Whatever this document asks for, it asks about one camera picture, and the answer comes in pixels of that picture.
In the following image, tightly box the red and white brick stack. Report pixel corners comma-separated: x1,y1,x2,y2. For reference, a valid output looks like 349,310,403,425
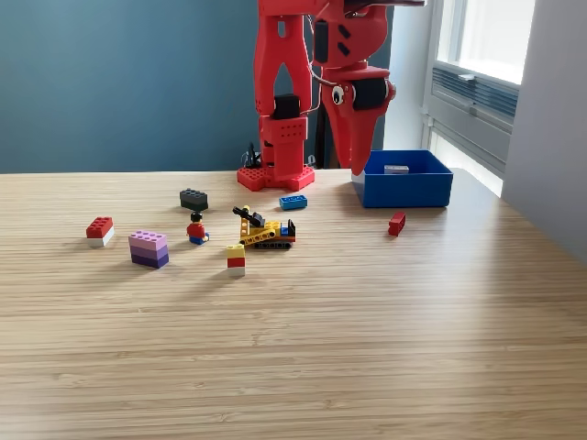
85,215,116,248

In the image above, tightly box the black chair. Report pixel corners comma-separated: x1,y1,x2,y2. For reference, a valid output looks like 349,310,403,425
314,103,343,170

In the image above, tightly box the flat blue building brick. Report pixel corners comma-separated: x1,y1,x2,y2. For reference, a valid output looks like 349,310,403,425
279,194,309,212

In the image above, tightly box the small yellow toy digger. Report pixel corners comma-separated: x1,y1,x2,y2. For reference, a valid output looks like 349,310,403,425
231,204,297,251

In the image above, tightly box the yellow red white brick stack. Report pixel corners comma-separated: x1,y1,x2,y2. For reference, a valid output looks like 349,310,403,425
226,243,247,278

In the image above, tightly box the blue plastic bin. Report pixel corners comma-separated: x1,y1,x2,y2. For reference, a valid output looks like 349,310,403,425
351,148,455,209

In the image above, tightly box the pink and purple brick stack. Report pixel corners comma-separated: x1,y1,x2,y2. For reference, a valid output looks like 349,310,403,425
127,229,171,270

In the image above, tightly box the black building brick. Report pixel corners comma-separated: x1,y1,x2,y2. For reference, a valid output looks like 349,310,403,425
179,187,209,213

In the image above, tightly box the grey window vent grille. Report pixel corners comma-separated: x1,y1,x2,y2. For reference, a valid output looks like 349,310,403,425
431,63,519,123

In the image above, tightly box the toy figure red shirt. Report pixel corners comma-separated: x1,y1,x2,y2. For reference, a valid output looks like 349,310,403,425
185,210,211,247

